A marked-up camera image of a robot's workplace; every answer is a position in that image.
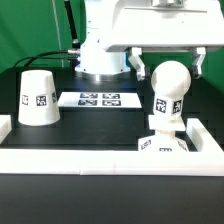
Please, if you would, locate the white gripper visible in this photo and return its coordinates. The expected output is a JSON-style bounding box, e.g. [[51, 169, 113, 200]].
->
[[103, 0, 224, 81]]

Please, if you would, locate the white lamp bulb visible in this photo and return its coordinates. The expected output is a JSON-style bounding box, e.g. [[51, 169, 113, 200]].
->
[[151, 61, 191, 120]]

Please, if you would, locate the white lamp base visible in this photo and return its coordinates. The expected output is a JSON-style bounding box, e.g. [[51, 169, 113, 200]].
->
[[138, 115, 189, 152]]

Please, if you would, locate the white lamp shade cone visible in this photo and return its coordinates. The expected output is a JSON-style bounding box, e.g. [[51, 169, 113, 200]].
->
[[18, 70, 60, 126]]

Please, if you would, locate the white marker plate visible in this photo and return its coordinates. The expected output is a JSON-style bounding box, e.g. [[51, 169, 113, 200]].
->
[[58, 92, 141, 109]]

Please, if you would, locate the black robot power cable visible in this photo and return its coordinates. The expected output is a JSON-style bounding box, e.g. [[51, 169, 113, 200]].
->
[[63, 0, 80, 48]]

